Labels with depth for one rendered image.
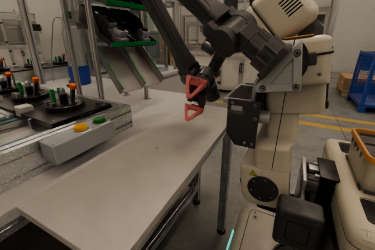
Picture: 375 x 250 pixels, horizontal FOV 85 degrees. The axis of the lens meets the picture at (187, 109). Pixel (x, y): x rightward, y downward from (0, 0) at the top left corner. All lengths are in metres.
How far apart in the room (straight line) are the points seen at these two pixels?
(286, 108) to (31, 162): 0.75
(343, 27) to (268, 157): 8.45
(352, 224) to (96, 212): 0.61
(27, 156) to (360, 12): 9.07
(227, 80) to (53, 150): 4.31
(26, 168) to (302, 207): 0.79
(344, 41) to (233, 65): 5.20
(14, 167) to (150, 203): 0.37
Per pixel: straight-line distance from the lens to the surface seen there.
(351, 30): 9.09
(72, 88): 0.84
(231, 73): 4.68
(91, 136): 0.71
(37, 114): 0.91
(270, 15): 0.65
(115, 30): 1.00
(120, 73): 1.05
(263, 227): 1.31
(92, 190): 0.62
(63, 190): 0.65
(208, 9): 0.56
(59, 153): 0.67
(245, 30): 0.52
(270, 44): 0.51
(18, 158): 0.71
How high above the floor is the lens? 1.23
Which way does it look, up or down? 20 degrees down
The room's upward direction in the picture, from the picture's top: straight up
